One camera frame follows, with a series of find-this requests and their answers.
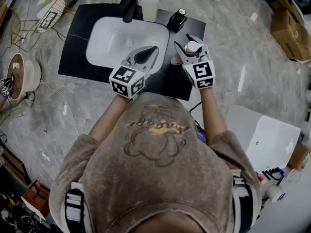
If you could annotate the small cardboard box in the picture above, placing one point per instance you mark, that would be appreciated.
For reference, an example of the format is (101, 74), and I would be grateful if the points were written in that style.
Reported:
(284, 5)

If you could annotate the large cardboard box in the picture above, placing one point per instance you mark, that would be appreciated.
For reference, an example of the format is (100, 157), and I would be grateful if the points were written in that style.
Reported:
(289, 38)

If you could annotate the cream pump bottle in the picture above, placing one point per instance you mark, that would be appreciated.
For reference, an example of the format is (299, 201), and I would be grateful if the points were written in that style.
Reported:
(150, 4)

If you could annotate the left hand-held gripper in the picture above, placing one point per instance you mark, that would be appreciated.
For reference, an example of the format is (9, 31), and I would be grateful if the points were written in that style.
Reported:
(127, 80)

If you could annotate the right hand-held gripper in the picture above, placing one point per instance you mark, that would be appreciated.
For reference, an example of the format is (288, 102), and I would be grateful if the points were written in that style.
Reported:
(201, 73)

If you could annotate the white sink basin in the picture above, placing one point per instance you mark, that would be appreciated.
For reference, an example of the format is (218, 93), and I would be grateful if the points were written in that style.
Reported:
(109, 40)

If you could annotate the red-brown box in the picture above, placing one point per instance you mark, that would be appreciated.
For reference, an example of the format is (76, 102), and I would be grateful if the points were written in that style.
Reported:
(36, 200)

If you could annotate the black soap dispenser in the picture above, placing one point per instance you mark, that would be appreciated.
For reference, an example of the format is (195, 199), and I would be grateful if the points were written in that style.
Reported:
(176, 21)

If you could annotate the white power strip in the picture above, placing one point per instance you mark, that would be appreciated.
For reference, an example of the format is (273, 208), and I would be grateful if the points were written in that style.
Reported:
(45, 156)

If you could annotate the person's left forearm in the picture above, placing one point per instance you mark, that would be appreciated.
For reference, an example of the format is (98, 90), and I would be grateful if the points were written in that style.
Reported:
(109, 120)

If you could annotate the black vanity cabinet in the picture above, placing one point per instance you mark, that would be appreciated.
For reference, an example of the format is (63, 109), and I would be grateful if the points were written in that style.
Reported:
(77, 57)

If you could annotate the white cylinder appliance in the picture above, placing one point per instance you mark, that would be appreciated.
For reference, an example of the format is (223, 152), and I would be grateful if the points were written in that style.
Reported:
(275, 193)

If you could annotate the round wooden table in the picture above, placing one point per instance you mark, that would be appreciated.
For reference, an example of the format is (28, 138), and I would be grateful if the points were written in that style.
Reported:
(18, 81)

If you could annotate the black faucet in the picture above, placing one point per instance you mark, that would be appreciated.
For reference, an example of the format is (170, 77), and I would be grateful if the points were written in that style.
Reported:
(130, 6)

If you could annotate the person's right forearm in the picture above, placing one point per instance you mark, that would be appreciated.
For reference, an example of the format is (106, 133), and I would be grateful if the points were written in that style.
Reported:
(211, 115)

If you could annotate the person's brown printed shirt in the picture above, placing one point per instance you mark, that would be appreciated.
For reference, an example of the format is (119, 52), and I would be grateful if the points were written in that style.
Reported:
(150, 183)

